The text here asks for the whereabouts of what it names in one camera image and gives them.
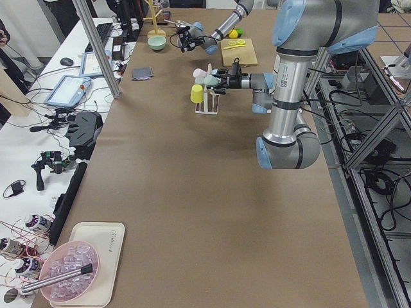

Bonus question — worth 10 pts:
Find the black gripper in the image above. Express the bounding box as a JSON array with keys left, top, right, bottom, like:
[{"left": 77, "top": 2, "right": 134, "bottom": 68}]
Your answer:
[
  {"left": 179, "top": 35, "right": 203, "bottom": 52},
  {"left": 207, "top": 69, "right": 250, "bottom": 95}
]

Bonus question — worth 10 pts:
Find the green plastic cup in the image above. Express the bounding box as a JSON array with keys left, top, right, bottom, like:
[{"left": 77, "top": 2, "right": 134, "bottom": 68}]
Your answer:
[{"left": 204, "top": 74, "right": 220, "bottom": 87}]

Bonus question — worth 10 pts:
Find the pink plastic cup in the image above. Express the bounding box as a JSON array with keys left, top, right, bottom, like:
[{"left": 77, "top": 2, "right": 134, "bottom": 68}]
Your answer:
[{"left": 193, "top": 68, "right": 208, "bottom": 84}]

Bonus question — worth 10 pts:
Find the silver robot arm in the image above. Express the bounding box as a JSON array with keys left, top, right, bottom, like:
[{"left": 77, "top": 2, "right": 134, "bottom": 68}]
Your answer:
[
  {"left": 177, "top": 0, "right": 254, "bottom": 55},
  {"left": 212, "top": 1, "right": 379, "bottom": 169}
]

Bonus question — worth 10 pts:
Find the yellow plastic cup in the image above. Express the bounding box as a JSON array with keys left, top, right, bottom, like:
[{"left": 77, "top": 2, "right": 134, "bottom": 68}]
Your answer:
[{"left": 190, "top": 84, "right": 204, "bottom": 104}]

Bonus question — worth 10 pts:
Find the metal scoop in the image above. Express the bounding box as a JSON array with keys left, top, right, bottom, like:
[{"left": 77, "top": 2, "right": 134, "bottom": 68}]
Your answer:
[{"left": 164, "top": 19, "right": 190, "bottom": 28}]

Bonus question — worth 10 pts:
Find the green ceramic bowl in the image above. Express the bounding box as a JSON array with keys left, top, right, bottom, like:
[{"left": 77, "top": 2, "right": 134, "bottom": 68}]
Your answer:
[{"left": 147, "top": 35, "right": 167, "bottom": 51}]

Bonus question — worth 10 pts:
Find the wooden mug tree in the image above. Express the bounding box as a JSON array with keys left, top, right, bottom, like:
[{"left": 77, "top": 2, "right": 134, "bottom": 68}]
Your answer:
[{"left": 143, "top": 0, "right": 166, "bottom": 38}]

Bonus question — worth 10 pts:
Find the wooden cutting board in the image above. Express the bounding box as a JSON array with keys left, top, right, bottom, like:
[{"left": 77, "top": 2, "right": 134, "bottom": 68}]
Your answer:
[{"left": 220, "top": 38, "right": 258, "bottom": 67}]

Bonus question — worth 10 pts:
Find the yellow plastic knife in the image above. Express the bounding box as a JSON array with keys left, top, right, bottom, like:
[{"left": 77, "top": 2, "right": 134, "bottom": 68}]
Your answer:
[{"left": 223, "top": 44, "right": 247, "bottom": 50}]

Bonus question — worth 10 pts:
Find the grey folded cloth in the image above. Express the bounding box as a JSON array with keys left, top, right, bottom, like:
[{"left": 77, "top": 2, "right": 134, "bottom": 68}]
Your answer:
[{"left": 132, "top": 67, "right": 153, "bottom": 81}]

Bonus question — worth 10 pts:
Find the black keyboard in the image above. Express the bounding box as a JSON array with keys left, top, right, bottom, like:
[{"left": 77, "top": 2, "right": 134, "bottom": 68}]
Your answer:
[{"left": 96, "top": 22, "right": 113, "bottom": 47}]

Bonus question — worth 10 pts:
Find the teach pendant tablet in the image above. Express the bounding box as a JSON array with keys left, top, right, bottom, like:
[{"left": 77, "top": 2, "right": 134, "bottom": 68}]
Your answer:
[
  {"left": 44, "top": 75, "right": 91, "bottom": 108},
  {"left": 79, "top": 51, "right": 103, "bottom": 78}
]

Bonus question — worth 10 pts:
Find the black computer mouse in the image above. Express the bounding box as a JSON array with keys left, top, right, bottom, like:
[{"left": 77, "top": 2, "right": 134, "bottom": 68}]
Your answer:
[{"left": 60, "top": 57, "right": 74, "bottom": 67}]

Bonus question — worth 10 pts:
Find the cream plastic tray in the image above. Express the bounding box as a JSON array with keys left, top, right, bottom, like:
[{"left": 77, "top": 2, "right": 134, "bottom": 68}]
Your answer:
[{"left": 39, "top": 222, "right": 125, "bottom": 307}]

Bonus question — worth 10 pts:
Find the pink bowl of ice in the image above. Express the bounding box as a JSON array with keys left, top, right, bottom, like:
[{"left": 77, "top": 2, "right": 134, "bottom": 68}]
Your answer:
[{"left": 39, "top": 241, "right": 99, "bottom": 302}]

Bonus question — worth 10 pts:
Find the white wire cup holder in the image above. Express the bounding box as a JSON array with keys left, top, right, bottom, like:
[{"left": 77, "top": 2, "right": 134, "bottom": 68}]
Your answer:
[{"left": 195, "top": 63, "right": 220, "bottom": 115}]

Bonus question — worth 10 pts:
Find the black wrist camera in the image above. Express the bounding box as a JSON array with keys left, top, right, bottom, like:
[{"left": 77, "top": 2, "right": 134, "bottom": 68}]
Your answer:
[
  {"left": 176, "top": 26, "right": 190, "bottom": 35},
  {"left": 231, "top": 57, "right": 241, "bottom": 78}
]

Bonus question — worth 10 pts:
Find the aluminium frame post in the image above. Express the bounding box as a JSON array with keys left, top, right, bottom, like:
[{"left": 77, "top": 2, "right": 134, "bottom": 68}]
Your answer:
[{"left": 72, "top": 0, "right": 120, "bottom": 98}]

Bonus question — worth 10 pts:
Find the metal tongs handle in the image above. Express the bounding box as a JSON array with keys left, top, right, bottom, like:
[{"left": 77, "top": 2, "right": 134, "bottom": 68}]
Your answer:
[{"left": 21, "top": 263, "right": 93, "bottom": 295}]

